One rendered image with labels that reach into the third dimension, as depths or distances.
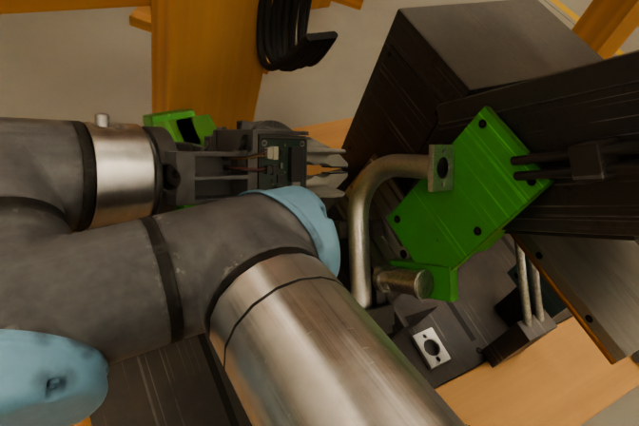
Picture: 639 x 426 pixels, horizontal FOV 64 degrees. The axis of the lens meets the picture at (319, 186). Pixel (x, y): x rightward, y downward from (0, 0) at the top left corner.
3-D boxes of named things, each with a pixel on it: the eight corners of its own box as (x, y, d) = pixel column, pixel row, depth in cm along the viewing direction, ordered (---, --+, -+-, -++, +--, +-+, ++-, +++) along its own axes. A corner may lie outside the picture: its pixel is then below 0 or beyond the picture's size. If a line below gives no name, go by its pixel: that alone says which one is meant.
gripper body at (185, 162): (313, 222, 42) (171, 236, 34) (257, 210, 48) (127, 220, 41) (315, 127, 41) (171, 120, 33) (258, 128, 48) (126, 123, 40)
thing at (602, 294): (681, 320, 69) (699, 311, 66) (609, 366, 61) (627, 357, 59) (502, 119, 87) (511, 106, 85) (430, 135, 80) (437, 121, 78)
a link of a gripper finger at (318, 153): (378, 170, 49) (301, 173, 43) (338, 166, 53) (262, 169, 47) (379, 137, 48) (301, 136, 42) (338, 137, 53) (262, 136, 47)
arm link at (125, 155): (67, 223, 38) (66, 113, 38) (129, 219, 41) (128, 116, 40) (98, 239, 32) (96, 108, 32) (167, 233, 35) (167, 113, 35)
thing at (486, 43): (501, 197, 105) (612, 66, 79) (380, 237, 91) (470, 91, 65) (450, 133, 113) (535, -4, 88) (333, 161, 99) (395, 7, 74)
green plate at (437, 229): (468, 278, 71) (585, 177, 58) (430, 289, 65) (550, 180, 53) (424, 213, 76) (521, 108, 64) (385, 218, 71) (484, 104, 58)
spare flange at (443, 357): (410, 338, 80) (412, 336, 79) (430, 328, 82) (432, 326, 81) (429, 370, 77) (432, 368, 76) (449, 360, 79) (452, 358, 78)
